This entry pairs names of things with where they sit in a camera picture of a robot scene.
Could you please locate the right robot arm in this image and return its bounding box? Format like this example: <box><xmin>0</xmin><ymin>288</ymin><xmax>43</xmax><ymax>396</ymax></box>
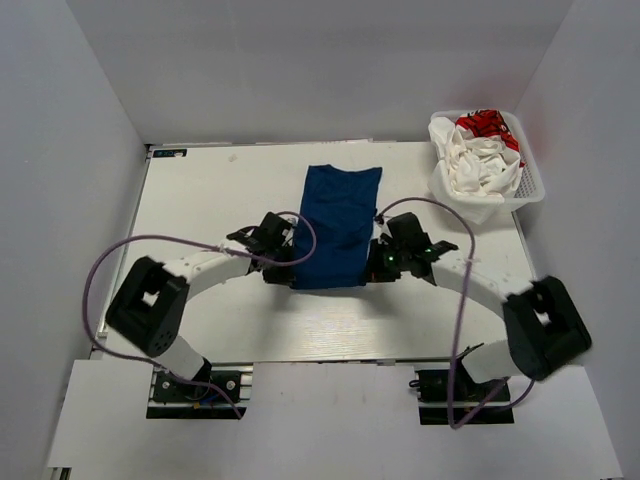
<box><xmin>251</xmin><ymin>212</ymin><xmax>592</xmax><ymax>399</ymax></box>

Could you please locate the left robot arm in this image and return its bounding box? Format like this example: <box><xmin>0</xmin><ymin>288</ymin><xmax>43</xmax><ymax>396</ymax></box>
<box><xmin>105</xmin><ymin>212</ymin><xmax>297</xmax><ymax>399</ymax></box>

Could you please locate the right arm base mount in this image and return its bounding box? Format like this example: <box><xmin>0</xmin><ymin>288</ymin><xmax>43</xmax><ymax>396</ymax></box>
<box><xmin>409</xmin><ymin>367</ymin><xmax>514</xmax><ymax>426</ymax></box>

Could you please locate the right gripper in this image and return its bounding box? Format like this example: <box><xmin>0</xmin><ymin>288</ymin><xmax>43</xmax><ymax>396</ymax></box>
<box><xmin>361</xmin><ymin>238</ymin><xmax>411</xmax><ymax>282</ymax></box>

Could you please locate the blue t shirt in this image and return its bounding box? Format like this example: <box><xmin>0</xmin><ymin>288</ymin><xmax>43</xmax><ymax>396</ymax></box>
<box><xmin>292</xmin><ymin>165</ymin><xmax>383</xmax><ymax>290</ymax></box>

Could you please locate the white plastic basket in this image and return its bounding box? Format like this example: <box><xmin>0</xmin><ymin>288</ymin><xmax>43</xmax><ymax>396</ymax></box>
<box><xmin>428</xmin><ymin>108</ymin><xmax>547</xmax><ymax>214</ymax></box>

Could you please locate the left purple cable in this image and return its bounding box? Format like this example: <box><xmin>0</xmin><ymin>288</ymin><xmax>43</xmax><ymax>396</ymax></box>
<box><xmin>82</xmin><ymin>210</ymin><xmax>318</xmax><ymax>419</ymax></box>

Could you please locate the purple cable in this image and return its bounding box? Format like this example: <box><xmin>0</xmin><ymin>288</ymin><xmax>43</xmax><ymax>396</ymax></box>
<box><xmin>82</xmin><ymin>210</ymin><xmax>318</xmax><ymax>419</ymax></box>
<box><xmin>373</xmin><ymin>197</ymin><xmax>536</xmax><ymax>430</ymax></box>

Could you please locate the blue table label sticker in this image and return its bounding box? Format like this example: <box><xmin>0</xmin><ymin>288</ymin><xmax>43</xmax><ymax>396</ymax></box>
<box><xmin>152</xmin><ymin>149</ymin><xmax>188</xmax><ymax>158</ymax></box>

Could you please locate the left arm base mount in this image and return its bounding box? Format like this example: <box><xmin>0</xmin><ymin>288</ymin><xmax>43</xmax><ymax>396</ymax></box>
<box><xmin>146</xmin><ymin>365</ymin><xmax>253</xmax><ymax>420</ymax></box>

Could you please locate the red printed white t shirt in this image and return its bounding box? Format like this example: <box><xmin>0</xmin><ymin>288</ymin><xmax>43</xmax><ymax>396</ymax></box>
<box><xmin>454</xmin><ymin>109</ymin><xmax>526</xmax><ymax>168</ymax></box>

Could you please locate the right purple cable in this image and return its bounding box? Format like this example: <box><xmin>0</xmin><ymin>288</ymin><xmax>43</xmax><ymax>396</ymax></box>
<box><xmin>373</xmin><ymin>197</ymin><xmax>536</xmax><ymax>430</ymax></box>

